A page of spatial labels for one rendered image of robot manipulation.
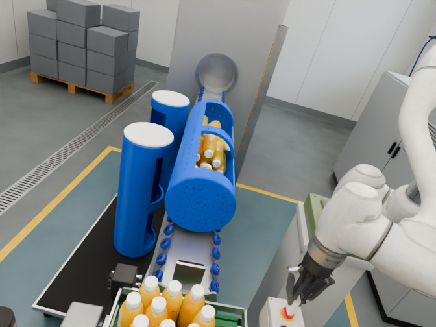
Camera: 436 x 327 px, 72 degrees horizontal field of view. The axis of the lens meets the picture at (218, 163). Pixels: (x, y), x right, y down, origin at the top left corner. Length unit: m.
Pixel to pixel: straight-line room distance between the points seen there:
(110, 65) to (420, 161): 4.05
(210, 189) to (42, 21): 4.00
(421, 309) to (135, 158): 2.24
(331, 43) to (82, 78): 4.18
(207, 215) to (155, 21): 5.34
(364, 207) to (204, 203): 0.67
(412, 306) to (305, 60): 4.48
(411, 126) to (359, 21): 5.32
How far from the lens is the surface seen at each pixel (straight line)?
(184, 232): 1.33
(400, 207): 1.33
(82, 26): 4.54
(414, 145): 0.86
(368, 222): 0.70
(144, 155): 1.67
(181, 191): 1.17
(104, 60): 4.49
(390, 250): 0.71
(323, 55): 6.11
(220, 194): 1.17
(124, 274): 1.07
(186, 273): 1.09
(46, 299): 2.08
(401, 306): 2.74
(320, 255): 0.77
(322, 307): 1.73
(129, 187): 1.83
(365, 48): 6.25
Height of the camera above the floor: 1.86
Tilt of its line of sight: 31 degrees down
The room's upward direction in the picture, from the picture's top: 16 degrees clockwise
